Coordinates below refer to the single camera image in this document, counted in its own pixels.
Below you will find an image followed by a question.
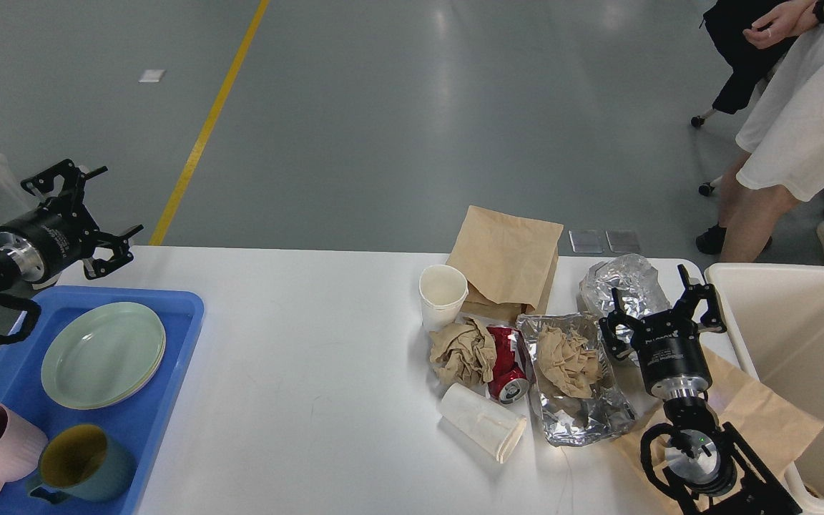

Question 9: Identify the brown paper bag front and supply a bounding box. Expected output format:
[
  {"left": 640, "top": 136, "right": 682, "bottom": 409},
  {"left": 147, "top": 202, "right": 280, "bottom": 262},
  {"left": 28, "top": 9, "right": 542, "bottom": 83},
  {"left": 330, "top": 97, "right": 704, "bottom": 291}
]
[{"left": 614, "top": 349, "right": 824, "bottom": 514}]

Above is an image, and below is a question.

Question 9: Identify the person in white shirt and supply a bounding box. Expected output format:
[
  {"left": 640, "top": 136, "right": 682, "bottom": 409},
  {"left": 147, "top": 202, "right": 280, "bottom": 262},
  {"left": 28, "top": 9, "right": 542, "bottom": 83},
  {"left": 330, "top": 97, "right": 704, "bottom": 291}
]
[{"left": 695, "top": 1, "right": 824, "bottom": 262}]

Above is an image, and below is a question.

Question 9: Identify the yellow plate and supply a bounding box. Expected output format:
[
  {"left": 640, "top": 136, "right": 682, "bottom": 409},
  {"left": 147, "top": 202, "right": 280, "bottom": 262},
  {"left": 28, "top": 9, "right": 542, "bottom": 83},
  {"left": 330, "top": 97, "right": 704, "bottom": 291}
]
[{"left": 41, "top": 342, "right": 165, "bottom": 410}]

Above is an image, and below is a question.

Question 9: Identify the upright white paper cup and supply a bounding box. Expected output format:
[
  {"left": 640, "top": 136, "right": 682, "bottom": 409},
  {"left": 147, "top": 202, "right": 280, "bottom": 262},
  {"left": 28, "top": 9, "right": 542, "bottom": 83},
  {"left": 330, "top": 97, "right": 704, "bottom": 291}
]
[{"left": 418, "top": 264, "right": 469, "bottom": 333}]

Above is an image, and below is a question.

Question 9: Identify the aluminium foil tray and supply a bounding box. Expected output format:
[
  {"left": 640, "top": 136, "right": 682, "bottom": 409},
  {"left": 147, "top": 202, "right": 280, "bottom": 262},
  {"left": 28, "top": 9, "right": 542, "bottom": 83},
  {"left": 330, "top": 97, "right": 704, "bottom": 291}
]
[{"left": 515, "top": 314, "right": 637, "bottom": 447}]

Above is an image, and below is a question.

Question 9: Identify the crumpled brown napkin left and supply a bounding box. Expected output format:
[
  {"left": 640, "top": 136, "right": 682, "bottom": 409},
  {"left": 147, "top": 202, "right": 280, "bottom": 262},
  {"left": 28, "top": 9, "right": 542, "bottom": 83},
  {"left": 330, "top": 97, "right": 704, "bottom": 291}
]
[{"left": 429, "top": 317, "right": 497, "bottom": 387}]

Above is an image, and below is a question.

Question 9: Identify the dark green mug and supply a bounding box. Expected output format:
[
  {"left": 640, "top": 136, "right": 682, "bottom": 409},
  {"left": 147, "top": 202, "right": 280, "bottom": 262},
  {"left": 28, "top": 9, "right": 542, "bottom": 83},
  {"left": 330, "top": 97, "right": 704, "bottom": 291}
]
[{"left": 25, "top": 423, "right": 137, "bottom": 504}]

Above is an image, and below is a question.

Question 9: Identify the light green plate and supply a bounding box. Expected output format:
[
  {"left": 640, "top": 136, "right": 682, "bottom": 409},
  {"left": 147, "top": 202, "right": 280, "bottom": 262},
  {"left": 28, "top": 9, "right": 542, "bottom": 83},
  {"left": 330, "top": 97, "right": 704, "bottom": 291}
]
[{"left": 40, "top": 301, "right": 166, "bottom": 410}]

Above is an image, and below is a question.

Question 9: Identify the beige plastic bin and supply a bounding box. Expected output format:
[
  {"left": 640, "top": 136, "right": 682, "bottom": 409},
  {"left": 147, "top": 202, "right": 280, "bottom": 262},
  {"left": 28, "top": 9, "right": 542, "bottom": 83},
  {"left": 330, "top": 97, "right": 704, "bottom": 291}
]
[{"left": 705, "top": 263, "right": 824, "bottom": 514}]

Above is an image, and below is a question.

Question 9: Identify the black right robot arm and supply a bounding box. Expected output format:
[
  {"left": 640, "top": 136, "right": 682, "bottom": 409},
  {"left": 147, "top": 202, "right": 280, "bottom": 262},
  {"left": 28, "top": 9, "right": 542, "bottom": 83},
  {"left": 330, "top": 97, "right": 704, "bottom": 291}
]
[{"left": 599, "top": 266, "right": 802, "bottom": 514}]

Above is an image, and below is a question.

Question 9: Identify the crumpled aluminium foil ball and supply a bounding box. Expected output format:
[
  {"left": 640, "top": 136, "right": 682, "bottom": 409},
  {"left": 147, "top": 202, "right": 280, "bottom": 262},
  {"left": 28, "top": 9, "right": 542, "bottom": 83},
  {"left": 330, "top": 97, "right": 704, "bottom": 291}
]
[{"left": 578, "top": 254, "right": 672, "bottom": 359}]

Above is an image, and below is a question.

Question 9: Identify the white office chair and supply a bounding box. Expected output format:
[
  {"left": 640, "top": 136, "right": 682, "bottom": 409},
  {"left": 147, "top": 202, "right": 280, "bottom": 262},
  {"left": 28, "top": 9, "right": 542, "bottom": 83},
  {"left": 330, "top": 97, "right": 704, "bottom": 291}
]
[{"left": 690, "top": 107, "right": 722, "bottom": 197}]

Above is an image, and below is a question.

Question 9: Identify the metal floor plate right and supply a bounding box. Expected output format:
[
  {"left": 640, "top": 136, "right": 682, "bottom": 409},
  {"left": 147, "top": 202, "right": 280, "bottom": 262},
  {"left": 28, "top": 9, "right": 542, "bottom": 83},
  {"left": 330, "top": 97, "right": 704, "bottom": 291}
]
[{"left": 605, "top": 230, "right": 642, "bottom": 254}]

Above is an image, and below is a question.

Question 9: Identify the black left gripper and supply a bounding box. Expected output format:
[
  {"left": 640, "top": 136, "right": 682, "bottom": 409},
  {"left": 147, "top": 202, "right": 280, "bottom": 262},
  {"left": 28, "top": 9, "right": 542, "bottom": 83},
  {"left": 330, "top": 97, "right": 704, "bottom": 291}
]
[{"left": 0, "top": 159, "right": 144, "bottom": 281}]

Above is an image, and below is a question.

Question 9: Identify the crushed red soda can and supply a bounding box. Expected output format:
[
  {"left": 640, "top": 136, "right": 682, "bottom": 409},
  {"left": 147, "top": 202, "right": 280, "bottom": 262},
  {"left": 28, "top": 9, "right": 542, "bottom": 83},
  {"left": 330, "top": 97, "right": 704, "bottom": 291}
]
[{"left": 488, "top": 325, "right": 529, "bottom": 405}]

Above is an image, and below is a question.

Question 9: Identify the metal floor plate left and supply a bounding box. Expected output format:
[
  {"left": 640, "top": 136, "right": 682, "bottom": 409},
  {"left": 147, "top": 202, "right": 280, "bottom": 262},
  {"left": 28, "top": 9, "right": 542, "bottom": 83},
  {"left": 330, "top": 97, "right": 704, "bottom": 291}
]
[{"left": 568, "top": 230, "right": 605, "bottom": 255}]

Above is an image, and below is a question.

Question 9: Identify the crumpled brown napkin in foil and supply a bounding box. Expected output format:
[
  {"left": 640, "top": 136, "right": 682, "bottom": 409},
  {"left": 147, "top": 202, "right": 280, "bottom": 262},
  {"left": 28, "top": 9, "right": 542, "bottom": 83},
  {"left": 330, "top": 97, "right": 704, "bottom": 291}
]
[{"left": 537, "top": 326, "right": 602, "bottom": 400}]

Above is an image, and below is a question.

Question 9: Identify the brown paper bag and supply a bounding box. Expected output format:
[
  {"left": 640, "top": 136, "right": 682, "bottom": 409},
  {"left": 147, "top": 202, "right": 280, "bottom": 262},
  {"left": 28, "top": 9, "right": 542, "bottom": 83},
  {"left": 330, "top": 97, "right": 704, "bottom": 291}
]
[
  {"left": 614, "top": 349, "right": 824, "bottom": 514},
  {"left": 447, "top": 205, "right": 564, "bottom": 325}
]

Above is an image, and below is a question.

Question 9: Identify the brown paper bag rear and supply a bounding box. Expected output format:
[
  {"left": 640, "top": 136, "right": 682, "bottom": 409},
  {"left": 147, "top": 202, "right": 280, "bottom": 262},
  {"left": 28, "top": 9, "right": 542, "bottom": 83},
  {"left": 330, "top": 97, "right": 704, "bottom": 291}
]
[{"left": 447, "top": 205, "right": 564, "bottom": 325}]

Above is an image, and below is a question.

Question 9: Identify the metal floor plate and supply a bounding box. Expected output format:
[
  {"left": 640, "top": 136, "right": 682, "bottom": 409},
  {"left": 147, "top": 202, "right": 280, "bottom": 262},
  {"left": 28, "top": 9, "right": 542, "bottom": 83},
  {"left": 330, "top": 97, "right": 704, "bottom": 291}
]
[
  {"left": 605, "top": 230, "right": 642, "bottom": 254},
  {"left": 568, "top": 230, "right": 605, "bottom": 255}
]

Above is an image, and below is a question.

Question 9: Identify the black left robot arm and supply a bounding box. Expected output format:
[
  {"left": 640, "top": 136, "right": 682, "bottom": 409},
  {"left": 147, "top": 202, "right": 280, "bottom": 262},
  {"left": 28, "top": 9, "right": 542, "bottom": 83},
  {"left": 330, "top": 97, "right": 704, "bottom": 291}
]
[{"left": 0, "top": 159, "right": 144, "bottom": 345}]

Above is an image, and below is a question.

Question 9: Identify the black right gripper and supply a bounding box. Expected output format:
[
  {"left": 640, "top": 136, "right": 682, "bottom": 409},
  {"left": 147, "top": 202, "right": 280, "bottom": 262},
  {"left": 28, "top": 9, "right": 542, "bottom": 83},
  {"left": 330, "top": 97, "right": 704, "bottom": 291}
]
[{"left": 599, "top": 265, "right": 727, "bottom": 398}]

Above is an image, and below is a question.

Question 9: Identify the lying white paper cup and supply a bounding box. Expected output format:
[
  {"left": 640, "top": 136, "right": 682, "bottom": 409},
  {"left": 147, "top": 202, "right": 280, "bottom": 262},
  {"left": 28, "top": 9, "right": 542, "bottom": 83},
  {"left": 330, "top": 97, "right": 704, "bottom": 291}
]
[{"left": 438, "top": 383, "right": 526, "bottom": 465}]

